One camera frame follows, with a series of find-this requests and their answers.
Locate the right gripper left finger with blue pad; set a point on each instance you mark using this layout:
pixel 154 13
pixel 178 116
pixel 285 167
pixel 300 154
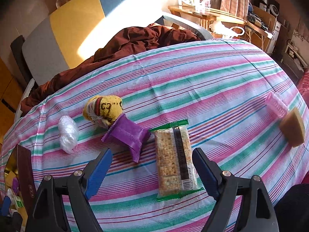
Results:
pixel 49 211

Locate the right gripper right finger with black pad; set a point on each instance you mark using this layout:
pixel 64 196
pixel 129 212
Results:
pixel 256 211

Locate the white plastic bag bundle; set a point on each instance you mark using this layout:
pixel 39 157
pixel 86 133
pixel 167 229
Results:
pixel 68 134

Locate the purple snack packet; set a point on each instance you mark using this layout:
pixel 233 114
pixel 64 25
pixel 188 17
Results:
pixel 15 186
pixel 127 133

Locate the yellow knitted sock bundle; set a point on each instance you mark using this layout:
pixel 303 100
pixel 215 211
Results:
pixel 103 110

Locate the gold metal tin box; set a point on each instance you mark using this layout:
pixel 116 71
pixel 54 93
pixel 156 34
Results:
pixel 19 165

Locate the wooden wardrobe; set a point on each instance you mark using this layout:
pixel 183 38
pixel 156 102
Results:
pixel 11 93

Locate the striped pink green bedsheet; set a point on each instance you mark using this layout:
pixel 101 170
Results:
pixel 219 86

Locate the grey yellow blue headboard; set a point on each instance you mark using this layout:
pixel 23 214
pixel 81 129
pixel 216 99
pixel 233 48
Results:
pixel 73 32

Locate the wooden side table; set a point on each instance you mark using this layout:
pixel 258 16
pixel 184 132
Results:
pixel 209 15

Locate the maroon brown blanket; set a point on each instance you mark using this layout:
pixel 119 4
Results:
pixel 128 41

